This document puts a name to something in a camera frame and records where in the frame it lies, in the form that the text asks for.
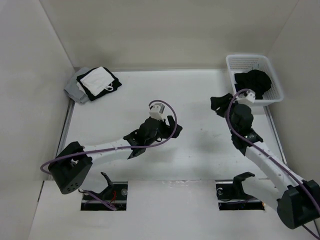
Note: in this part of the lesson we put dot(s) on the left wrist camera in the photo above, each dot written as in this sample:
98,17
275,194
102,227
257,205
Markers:
156,111

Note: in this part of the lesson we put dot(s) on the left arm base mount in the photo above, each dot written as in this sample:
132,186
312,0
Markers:
113,196

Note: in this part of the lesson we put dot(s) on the black tank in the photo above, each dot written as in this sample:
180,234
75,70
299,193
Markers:
255,80
115,84

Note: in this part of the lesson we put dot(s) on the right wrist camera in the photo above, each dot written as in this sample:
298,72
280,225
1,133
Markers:
247,98

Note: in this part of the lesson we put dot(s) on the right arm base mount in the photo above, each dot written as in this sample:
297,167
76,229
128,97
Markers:
231,196

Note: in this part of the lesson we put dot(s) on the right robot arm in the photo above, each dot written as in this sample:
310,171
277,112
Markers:
295,200

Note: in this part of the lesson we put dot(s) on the folded grey tank top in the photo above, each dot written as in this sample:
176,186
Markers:
72,90

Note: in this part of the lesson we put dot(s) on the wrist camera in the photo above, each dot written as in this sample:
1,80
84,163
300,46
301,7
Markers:
247,98
156,111

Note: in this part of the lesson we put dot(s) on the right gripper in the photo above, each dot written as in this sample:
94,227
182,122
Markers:
223,101

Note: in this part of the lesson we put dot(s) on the white plastic basket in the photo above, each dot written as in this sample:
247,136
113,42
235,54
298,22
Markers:
243,63

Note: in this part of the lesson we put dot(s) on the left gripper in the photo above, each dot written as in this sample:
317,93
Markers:
169,130

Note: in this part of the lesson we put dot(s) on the folded white tank top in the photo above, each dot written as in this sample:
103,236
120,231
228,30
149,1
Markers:
97,80

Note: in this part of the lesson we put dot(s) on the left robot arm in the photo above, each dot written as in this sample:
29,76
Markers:
70,170

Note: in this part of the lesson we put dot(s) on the folded black tank top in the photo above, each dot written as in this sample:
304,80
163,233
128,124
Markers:
115,84

